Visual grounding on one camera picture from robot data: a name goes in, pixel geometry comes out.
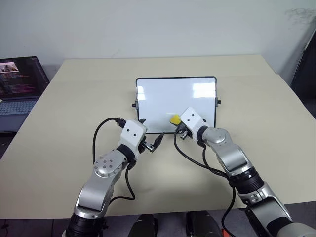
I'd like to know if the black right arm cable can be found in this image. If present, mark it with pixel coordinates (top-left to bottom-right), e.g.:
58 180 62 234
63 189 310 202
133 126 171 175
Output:
173 131 239 237

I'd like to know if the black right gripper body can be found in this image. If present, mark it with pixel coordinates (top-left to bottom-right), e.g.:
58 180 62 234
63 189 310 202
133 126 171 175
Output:
175 125 193 140

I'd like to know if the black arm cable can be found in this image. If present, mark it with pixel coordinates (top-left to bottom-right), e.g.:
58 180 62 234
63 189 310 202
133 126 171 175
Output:
92 117 136 202
173 131 239 237

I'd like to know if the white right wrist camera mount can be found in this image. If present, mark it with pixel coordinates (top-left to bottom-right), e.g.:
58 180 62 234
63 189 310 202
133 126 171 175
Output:
180 106 207 144

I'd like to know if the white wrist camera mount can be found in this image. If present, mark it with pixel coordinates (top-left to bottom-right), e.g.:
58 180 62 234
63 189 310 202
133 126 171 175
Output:
180 106 207 144
119 119 149 159

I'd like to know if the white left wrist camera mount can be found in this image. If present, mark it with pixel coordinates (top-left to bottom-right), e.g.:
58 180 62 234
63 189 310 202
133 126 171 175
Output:
119 119 149 159

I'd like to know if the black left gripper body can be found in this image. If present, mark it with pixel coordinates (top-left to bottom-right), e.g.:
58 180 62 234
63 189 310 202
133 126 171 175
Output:
137 137 156 154

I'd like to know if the open grey laptop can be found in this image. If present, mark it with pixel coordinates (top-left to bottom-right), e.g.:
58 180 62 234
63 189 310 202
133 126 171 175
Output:
0 56 50 134

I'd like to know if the dark rounded shape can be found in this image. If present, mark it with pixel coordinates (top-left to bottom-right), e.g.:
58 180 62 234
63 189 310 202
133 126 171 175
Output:
127 213 159 237

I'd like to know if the black-framed whiteboard with stand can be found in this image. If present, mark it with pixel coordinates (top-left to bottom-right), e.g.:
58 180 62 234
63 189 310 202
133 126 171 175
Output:
131 76 222 135

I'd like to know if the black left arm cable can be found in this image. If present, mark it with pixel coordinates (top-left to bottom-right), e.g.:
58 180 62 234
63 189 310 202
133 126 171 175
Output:
92 117 136 202

